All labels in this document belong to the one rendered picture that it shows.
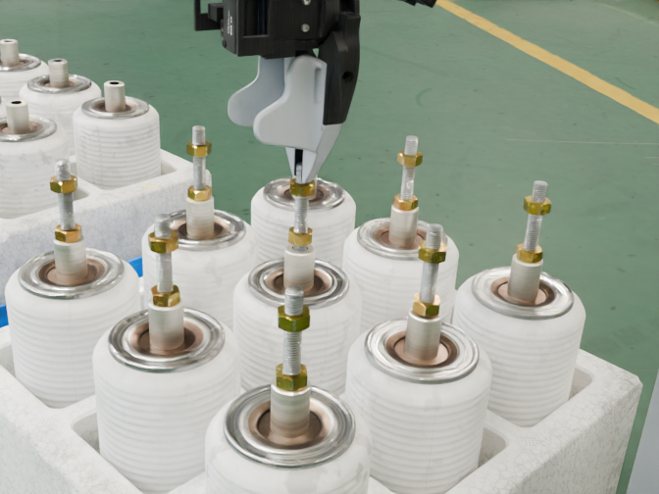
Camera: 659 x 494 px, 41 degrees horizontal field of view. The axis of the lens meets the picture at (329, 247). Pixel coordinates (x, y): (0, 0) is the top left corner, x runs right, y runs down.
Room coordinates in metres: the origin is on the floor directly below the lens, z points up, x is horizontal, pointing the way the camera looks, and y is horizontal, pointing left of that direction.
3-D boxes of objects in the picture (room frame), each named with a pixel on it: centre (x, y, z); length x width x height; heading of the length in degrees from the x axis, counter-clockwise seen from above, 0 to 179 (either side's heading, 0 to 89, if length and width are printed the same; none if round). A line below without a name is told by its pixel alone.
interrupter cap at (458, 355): (0.49, -0.06, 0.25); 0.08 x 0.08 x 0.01
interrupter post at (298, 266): (0.57, 0.02, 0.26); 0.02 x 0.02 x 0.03
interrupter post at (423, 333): (0.49, -0.06, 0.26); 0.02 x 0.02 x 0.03
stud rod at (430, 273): (0.49, -0.06, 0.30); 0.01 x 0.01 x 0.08
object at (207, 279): (0.65, 0.11, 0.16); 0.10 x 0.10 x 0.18
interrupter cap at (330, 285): (0.57, 0.02, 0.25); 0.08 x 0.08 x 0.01
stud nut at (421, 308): (0.49, -0.06, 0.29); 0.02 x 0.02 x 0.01; 81
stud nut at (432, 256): (0.49, -0.06, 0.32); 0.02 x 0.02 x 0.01; 81
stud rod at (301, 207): (0.57, 0.02, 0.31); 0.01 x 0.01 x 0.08
